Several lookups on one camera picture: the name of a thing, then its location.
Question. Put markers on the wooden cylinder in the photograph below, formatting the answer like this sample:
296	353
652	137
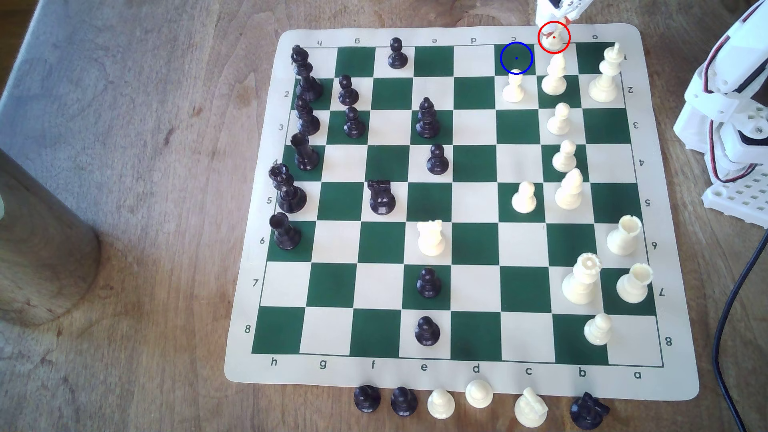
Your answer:
42	258

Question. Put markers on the black rook chess piece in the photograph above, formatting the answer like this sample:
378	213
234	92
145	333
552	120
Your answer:
305	156
285	235

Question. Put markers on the green and white chess mat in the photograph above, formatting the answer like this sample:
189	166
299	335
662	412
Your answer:
474	204

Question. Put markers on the black bishop chess piece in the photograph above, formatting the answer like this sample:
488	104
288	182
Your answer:
427	123
307	121

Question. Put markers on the white knight chess piece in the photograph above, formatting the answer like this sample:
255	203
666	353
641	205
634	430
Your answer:
431	240

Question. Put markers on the black queen chess piece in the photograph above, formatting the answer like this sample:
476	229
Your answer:
289	197

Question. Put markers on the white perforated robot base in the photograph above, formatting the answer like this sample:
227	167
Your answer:
747	201

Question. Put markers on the white king chess piece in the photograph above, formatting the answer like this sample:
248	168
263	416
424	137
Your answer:
604	87

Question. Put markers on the white bishop chess piece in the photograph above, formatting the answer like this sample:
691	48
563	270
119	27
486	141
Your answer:
554	81
568	195

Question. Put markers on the white fixed gripper finger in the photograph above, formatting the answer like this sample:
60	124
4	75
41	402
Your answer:
547	11

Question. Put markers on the black knight chess piece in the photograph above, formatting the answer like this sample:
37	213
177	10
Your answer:
381	201
588	412

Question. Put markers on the white pawn chess piece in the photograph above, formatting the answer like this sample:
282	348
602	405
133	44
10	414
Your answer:
597	332
441	405
564	161
553	43
513	90
558	123
524	201
479	395

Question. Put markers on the black king chess piece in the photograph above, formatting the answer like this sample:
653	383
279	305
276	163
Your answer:
307	84

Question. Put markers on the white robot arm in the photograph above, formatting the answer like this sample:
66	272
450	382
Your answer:
729	108

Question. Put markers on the white rook chess piece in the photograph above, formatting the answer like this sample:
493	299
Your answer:
623	239
633	287

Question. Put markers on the white moving gripper finger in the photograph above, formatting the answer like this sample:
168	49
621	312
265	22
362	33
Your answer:
575	6

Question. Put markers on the white queen chess piece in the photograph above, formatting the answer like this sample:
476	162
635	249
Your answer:
581	285

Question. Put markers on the captured white knight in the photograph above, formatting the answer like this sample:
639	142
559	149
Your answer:
531	409

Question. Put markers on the black pawn chess piece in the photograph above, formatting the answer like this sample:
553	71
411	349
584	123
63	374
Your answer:
437	163
347	94
396	57
426	333
404	402
354	126
366	399
428	285

